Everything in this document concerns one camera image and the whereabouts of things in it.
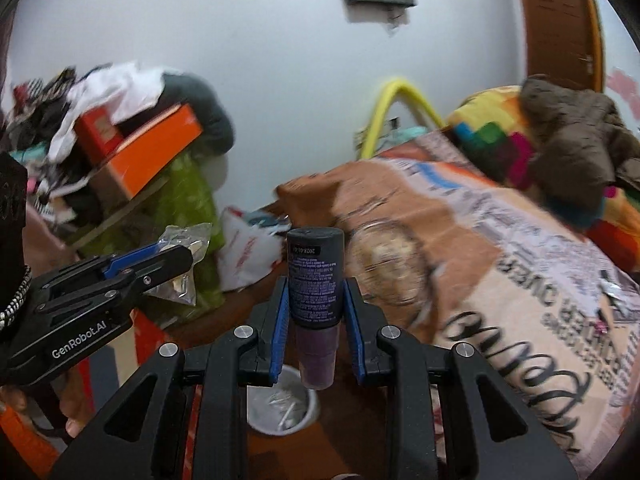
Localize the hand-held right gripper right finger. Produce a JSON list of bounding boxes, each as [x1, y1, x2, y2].
[[344, 276, 581, 480]]

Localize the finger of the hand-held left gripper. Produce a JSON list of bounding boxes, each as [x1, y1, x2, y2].
[[39, 242, 168, 293], [31, 246, 197, 328]]

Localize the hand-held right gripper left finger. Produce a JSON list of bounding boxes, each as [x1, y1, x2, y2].
[[47, 276, 292, 480]]

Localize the clear plastic wrapper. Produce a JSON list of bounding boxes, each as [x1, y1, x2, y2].
[[145, 222, 213, 307]]

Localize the dark purple cosmetic bottle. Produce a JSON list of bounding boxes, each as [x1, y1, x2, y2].
[[286, 227, 346, 390]]

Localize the white trash bin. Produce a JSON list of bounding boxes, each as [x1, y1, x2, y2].
[[246, 364, 321, 436]]

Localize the person's left hand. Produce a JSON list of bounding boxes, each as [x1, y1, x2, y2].
[[59, 385, 98, 438]]

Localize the green leaf print cloth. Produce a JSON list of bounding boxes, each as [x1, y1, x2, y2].
[[82, 152, 226, 326]]

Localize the white plastic bag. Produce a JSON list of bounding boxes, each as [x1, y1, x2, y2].
[[217, 206, 291, 293]]

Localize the orange box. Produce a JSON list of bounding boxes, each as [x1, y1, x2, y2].
[[87, 104, 203, 201]]

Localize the printed blanket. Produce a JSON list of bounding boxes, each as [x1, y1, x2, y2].
[[275, 130, 640, 478]]

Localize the red box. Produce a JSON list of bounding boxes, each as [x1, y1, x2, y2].
[[75, 107, 126, 166]]

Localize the pile of dark clothes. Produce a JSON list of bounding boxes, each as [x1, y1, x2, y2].
[[0, 67, 81, 221]]

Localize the dark grey cushion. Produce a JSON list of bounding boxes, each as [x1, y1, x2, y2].
[[152, 72, 236, 153]]

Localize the white cloth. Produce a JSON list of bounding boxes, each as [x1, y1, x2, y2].
[[47, 62, 166, 148]]

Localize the teal cloth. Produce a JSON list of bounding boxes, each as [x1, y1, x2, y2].
[[385, 127, 427, 144]]

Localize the colourful patchwork quilt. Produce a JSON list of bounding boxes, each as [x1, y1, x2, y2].
[[445, 85, 640, 276]]

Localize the yellow foam tube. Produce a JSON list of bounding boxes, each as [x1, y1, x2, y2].
[[360, 77, 446, 161]]

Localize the brown padded jacket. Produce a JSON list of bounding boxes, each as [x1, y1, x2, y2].
[[520, 75, 640, 231]]

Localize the brown wooden door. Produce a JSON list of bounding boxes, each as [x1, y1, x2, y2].
[[512, 0, 606, 93]]

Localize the frosted wardrobe sliding door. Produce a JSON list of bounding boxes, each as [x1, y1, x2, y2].
[[602, 0, 640, 131]]

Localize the braided black white cable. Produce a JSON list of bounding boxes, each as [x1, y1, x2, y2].
[[0, 265, 33, 331]]

